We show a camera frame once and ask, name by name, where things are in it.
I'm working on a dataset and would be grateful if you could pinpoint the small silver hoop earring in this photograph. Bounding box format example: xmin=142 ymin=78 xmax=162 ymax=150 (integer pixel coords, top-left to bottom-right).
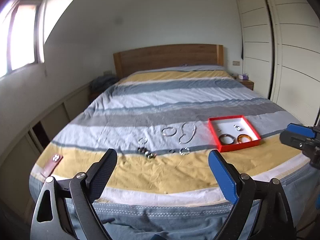
xmin=138 ymin=137 xmax=148 ymax=145

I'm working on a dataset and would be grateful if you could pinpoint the silver chain necklace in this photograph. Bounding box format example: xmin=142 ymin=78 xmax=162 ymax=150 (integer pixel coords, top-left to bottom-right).
xmin=178 ymin=122 xmax=197 ymax=145

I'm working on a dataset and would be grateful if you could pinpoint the silver bangle bracelet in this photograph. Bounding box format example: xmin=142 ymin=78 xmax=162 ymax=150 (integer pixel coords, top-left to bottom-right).
xmin=162 ymin=126 xmax=178 ymax=138

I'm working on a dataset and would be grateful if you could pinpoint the red jewelry box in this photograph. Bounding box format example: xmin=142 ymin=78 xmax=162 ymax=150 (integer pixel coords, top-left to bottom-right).
xmin=208 ymin=115 xmax=261 ymax=152

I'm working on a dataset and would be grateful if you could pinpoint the amber orange bangle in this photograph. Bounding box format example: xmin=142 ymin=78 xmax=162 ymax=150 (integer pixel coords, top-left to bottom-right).
xmin=236 ymin=134 xmax=253 ymax=144

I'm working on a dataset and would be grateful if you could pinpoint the dark brown bangle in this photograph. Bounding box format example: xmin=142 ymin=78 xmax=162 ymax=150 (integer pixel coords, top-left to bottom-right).
xmin=219 ymin=133 xmax=235 ymax=145

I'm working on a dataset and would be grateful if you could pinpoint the wooden nightstand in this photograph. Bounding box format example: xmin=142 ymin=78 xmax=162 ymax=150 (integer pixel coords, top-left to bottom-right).
xmin=235 ymin=78 xmax=254 ymax=90

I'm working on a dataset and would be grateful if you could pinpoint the purple tissue box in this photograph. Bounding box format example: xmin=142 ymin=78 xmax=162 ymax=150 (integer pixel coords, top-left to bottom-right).
xmin=238 ymin=74 xmax=249 ymax=80

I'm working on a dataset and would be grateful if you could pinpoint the white wardrobe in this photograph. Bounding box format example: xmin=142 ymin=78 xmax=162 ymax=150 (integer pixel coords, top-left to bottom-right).
xmin=236 ymin=0 xmax=319 ymax=125

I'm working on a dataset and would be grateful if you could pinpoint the striped bed duvet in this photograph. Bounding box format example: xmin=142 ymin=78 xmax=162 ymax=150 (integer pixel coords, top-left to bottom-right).
xmin=29 ymin=66 xmax=319 ymax=239

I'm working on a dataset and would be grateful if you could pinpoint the dark clothes pile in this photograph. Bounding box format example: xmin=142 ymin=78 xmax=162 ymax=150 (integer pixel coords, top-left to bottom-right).
xmin=89 ymin=74 xmax=118 ymax=93

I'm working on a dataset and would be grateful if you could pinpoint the wooden headboard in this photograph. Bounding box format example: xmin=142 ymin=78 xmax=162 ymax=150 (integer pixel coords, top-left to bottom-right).
xmin=113 ymin=44 xmax=225 ymax=79

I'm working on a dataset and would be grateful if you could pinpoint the window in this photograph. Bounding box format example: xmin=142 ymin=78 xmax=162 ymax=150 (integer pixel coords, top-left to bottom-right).
xmin=1 ymin=0 xmax=44 ymax=77

